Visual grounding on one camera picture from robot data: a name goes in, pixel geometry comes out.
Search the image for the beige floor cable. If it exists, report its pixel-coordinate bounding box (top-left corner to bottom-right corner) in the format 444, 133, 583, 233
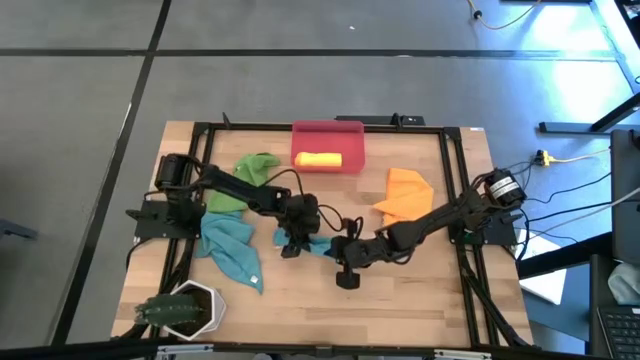
467, 0, 542, 30

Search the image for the teal microfiber towel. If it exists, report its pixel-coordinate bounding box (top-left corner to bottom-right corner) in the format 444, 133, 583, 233
194, 209, 265, 295
273, 227, 337, 257

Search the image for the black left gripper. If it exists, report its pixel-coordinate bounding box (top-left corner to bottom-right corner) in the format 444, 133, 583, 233
279, 192, 322, 260

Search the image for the black desk leg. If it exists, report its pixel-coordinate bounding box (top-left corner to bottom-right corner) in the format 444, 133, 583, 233
538, 92, 640, 135

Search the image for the black overhead rail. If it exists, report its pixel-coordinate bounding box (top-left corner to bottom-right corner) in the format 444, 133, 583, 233
0, 339, 640, 360

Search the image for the grey cloth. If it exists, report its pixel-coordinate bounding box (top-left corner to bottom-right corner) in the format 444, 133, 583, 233
607, 262, 640, 306

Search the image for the beige power cable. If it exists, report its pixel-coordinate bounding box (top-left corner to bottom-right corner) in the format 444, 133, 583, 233
549, 147, 611, 165

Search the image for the grey cable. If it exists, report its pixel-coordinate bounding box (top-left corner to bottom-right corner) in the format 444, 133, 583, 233
522, 187, 640, 236

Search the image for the green cactus plant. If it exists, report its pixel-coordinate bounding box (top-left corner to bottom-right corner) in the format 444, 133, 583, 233
133, 293, 204, 329

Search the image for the pink translucent plastic basket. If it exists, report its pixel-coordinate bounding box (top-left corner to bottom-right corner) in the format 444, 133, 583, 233
290, 119, 366, 175

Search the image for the black aluminium table frame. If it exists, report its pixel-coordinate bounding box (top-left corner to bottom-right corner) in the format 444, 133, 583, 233
158, 112, 534, 349

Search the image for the orange microfiber towel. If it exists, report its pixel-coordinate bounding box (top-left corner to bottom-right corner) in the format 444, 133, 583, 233
372, 167, 435, 229

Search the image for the black laptop keyboard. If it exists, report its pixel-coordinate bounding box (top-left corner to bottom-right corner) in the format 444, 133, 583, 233
597, 304, 640, 360

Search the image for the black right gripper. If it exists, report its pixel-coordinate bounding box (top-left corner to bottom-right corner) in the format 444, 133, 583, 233
328, 217, 384, 291

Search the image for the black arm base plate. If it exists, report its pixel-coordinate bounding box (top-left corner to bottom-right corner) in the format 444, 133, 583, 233
125, 199, 206, 241
449, 205, 519, 247

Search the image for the white hexagonal plant pot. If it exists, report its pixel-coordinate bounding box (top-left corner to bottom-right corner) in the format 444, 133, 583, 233
162, 279, 227, 342

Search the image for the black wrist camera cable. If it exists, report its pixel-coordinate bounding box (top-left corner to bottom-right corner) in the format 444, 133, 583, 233
262, 168, 351, 234

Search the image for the green microfiber towel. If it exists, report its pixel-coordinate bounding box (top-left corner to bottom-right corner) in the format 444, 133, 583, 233
205, 152, 282, 215

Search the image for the white paper sheet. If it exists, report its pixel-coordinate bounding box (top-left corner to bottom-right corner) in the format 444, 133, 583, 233
517, 228, 569, 306

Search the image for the black mounting bar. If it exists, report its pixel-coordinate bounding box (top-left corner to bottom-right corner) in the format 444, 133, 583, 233
334, 114, 426, 127

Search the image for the yellow microfiber towel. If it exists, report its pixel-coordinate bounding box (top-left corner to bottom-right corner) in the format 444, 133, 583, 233
293, 151, 344, 169

